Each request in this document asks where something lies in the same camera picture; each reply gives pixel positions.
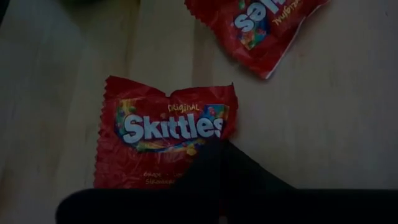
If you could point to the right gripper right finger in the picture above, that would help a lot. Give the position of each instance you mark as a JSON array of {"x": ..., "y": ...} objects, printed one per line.
[{"x": 252, "y": 193}]

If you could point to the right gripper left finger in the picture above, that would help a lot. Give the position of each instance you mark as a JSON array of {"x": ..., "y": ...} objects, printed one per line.
[{"x": 205, "y": 186}]

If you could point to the red Skittles candy bag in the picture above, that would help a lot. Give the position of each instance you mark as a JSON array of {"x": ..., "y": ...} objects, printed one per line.
[
  {"x": 255, "y": 46},
  {"x": 140, "y": 124}
]

